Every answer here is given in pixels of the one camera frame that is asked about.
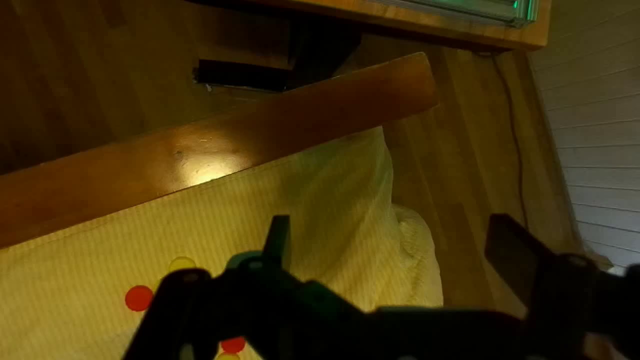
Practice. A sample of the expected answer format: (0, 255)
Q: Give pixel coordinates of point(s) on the small dark side table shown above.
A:
(246, 75)

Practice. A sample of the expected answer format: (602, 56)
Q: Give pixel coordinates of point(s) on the wooden bunk bed frame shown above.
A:
(201, 153)

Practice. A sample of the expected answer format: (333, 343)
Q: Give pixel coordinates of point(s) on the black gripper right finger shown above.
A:
(573, 307)

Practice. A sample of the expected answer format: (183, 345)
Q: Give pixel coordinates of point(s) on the window with wooden sill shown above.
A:
(467, 11)

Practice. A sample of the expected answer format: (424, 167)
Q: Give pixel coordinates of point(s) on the yellow bed blanket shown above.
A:
(300, 220)

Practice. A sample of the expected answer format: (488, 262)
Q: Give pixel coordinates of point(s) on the red game disc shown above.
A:
(232, 345)
(138, 298)

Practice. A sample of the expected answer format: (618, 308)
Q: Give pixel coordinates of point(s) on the yellow game disc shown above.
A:
(181, 262)

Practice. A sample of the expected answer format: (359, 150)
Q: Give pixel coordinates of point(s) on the white ribbed radiator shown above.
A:
(601, 167)

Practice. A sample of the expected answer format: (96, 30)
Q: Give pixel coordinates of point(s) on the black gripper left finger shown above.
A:
(212, 312)

